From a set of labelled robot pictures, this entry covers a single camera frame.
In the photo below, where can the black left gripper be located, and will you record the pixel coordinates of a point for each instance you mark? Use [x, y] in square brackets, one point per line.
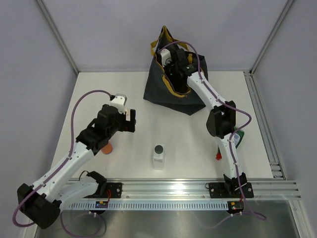
[127, 126]

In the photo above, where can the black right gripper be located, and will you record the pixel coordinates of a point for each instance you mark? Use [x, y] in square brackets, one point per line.
[170, 80]

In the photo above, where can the dark denim canvas bag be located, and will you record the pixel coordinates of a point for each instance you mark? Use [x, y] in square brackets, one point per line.
[162, 88]

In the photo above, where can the orange bottle with blue cap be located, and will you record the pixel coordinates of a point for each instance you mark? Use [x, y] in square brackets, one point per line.
[107, 149]

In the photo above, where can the white bottle with black cap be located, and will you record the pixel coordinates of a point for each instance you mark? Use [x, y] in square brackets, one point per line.
[159, 156]

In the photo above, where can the green bottle with red cap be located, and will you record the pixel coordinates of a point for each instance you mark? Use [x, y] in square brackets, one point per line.
[235, 141]

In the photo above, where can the cream MURRAYLE bottle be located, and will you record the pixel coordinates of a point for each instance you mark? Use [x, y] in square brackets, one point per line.
[127, 115]

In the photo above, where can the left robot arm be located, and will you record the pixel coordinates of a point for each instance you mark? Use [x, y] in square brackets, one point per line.
[46, 198]

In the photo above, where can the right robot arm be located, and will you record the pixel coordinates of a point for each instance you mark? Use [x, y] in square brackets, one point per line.
[222, 114]

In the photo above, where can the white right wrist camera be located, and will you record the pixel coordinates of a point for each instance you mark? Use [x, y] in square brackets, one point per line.
[165, 57]

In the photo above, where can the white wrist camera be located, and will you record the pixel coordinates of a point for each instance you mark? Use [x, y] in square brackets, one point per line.
[165, 57]
[119, 101]

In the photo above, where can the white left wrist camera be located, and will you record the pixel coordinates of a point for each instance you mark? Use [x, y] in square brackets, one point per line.
[119, 101]

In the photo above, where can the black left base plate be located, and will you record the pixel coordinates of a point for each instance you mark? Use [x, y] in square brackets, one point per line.
[114, 189]

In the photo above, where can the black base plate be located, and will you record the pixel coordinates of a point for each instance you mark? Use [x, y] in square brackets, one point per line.
[221, 190]
[114, 189]

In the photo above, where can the white slotted cable duct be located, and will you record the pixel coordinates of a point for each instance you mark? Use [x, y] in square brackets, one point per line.
[116, 205]

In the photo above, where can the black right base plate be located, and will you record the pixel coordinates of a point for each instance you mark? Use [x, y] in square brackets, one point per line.
[221, 190]

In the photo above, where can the right aluminium frame post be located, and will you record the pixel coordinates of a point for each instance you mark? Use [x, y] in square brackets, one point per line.
[278, 23]

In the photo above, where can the aluminium mounting rail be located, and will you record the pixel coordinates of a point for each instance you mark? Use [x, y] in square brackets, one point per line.
[193, 189]

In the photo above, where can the grey aluminium corner post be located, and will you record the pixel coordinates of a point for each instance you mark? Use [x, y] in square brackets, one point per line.
[56, 34]

